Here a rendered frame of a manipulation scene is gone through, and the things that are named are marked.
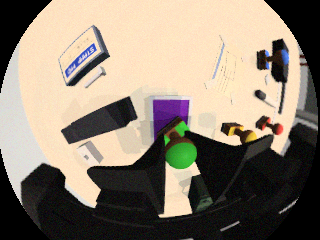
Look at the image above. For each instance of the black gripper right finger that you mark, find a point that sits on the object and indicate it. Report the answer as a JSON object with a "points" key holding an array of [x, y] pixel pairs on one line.
{"points": [[219, 163]]}

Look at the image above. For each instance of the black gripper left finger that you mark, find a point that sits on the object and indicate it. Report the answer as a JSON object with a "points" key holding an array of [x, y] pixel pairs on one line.
{"points": [[145, 175]]}

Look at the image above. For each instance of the red-topped rubber stamp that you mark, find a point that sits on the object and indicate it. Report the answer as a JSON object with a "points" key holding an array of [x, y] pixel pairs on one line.
{"points": [[265, 121]]}

